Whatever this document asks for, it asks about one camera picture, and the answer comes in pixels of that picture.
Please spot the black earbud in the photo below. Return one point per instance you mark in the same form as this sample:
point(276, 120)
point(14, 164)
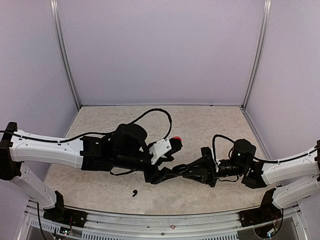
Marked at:
point(135, 192)

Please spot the black charging case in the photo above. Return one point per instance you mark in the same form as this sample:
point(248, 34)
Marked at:
point(181, 169)

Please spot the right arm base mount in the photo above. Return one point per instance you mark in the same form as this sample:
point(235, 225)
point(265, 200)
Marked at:
point(259, 215)

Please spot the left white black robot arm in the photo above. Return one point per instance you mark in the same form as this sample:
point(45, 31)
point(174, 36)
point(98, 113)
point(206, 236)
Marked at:
point(125, 149)

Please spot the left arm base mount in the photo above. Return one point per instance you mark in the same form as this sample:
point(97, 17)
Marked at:
point(66, 216)

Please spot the front aluminium rail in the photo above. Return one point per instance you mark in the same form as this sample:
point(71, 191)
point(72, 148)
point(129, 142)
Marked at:
point(101, 225)

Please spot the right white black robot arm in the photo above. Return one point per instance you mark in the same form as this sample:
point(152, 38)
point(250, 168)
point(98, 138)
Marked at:
point(303, 169)

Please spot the right aluminium frame post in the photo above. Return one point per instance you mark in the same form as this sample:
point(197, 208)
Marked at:
point(258, 53)

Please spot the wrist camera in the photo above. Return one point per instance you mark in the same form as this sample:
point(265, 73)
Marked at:
point(208, 152)
point(163, 150)

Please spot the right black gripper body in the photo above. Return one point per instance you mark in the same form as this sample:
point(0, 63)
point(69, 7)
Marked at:
point(212, 178)

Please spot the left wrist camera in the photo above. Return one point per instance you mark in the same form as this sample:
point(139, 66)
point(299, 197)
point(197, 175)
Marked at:
point(163, 150)

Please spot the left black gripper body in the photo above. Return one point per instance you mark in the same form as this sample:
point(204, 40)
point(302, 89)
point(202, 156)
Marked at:
point(155, 173)

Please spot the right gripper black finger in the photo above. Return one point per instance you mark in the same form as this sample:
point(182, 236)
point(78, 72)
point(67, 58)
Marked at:
point(201, 163)
point(199, 176)

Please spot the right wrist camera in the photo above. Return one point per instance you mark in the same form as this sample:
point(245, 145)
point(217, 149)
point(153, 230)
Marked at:
point(208, 152)

